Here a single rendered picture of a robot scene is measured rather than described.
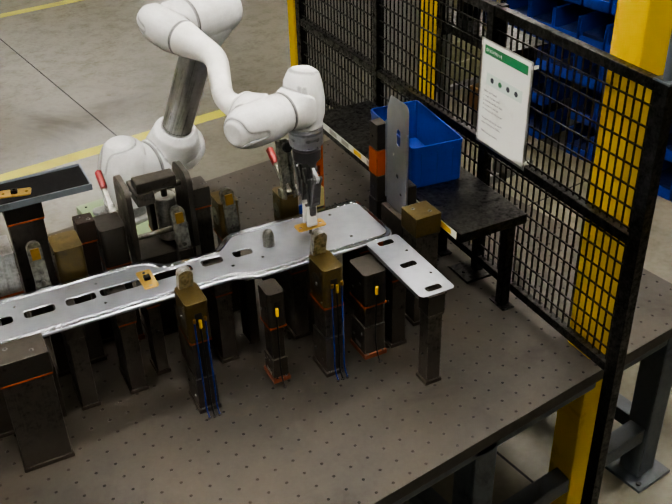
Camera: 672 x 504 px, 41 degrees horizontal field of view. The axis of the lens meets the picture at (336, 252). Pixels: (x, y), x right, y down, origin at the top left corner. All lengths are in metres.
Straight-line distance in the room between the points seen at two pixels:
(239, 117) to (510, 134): 0.78
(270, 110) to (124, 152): 0.92
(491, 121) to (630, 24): 0.58
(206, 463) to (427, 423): 0.56
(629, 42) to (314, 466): 1.22
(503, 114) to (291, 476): 1.11
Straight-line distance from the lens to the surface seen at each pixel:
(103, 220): 2.49
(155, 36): 2.62
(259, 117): 2.15
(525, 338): 2.61
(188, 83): 2.88
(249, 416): 2.36
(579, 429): 2.75
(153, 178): 2.43
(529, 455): 3.26
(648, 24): 2.12
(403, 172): 2.49
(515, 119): 2.48
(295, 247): 2.42
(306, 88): 2.23
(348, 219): 2.54
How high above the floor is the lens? 2.31
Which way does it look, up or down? 33 degrees down
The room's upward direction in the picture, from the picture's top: 2 degrees counter-clockwise
